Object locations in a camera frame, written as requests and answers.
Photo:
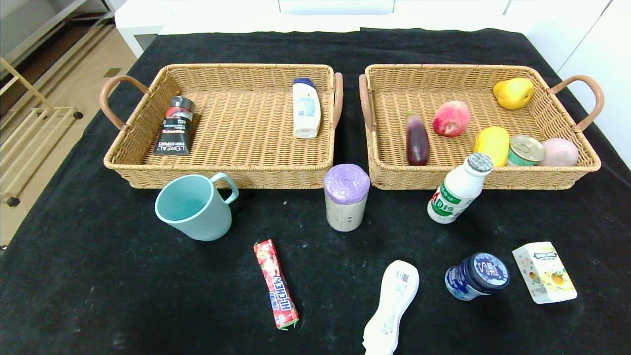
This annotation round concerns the white AD milk bottle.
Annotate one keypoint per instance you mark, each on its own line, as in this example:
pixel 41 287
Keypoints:
pixel 456 195

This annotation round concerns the white flat bottle with barcode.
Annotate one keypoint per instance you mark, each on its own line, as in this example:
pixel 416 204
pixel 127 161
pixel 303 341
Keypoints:
pixel 392 305

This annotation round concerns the teal plastic mug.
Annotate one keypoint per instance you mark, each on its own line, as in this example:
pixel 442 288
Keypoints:
pixel 207 222

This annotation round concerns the purple trash bag roll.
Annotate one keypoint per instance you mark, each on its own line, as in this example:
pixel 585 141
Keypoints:
pixel 345 212

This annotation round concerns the pale pink potato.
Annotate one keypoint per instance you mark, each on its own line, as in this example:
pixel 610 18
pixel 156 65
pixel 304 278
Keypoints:
pixel 562 153

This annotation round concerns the black cosmetic tube red band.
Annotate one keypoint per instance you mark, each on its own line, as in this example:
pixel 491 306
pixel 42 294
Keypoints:
pixel 173 133

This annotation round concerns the black tablecloth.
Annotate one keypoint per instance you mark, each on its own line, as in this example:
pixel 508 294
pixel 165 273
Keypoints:
pixel 315 49

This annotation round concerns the red Hi-Chew candy pack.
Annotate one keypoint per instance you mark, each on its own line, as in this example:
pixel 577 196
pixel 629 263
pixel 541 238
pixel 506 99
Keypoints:
pixel 276 286

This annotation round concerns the yellow pear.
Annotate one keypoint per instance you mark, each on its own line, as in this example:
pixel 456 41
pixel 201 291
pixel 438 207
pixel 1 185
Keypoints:
pixel 512 93

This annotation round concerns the yellow mango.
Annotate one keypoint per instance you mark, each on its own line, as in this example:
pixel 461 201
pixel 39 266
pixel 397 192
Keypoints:
pixel 493 143

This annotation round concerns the grey metal shelf frame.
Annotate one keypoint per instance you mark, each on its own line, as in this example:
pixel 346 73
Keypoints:
pixel 74 15

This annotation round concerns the purple eggplant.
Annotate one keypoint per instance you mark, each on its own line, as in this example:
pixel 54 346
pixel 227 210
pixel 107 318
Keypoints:
pixel 417 143

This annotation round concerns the white shampoo bottle blue cap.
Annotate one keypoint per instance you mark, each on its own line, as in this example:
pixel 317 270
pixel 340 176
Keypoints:
pixel 305 113

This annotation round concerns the dark blue lidded jar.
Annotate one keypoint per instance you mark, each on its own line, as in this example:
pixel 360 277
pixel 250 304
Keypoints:
pixel 480 271

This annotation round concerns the red peach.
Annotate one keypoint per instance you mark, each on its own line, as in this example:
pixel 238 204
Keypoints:
pixel 451 118

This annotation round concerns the green tin can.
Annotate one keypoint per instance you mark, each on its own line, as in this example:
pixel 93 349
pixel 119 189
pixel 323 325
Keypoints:
pixel 525 150

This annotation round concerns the white yellow drink carton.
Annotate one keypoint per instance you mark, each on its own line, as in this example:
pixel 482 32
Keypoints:
pixel 544 273

